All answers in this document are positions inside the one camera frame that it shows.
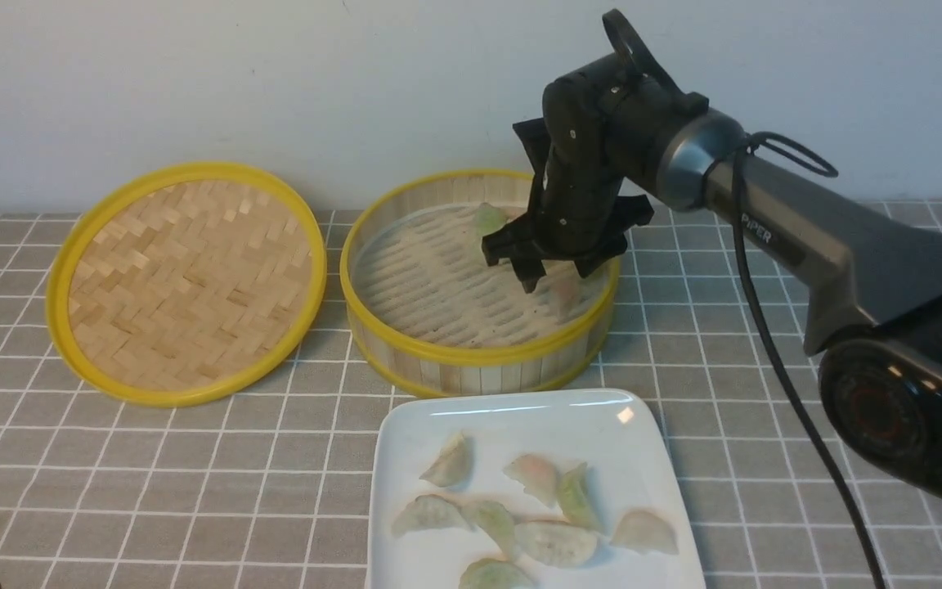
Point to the white steamer liner cloth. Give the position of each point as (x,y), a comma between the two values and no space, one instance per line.
(423,275)

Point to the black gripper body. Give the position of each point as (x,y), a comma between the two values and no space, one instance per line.
(574,213)

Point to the green dumpling at plate edge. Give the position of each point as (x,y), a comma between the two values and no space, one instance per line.
(493,573)

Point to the yellow-rimmed bamboo steamer basket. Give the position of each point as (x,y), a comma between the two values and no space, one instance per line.
(434,371)

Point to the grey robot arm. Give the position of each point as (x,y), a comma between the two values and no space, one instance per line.
(619,130)

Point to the yellow-rimmed woven steamer lid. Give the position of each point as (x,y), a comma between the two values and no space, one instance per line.
(187,285)

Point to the large dumpling on plate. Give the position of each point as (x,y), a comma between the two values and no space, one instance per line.
(556,543)

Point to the white dumpling on plate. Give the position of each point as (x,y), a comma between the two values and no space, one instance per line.
(643,531)

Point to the pink dumpling on plate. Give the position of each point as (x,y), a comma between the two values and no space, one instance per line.
(538,476)

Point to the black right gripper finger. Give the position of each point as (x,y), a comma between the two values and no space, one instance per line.
(589,286)

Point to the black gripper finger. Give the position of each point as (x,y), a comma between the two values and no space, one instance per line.
(528,271)

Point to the pale green dumpling on plate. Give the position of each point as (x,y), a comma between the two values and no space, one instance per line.
(495,521)

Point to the pinkish dumpling in steamer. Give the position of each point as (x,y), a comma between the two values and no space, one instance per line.
(565,292)

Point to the white square plate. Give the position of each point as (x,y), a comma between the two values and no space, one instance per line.
(614,432)

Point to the green steamed dumpling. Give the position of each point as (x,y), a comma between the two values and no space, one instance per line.
(488,219)

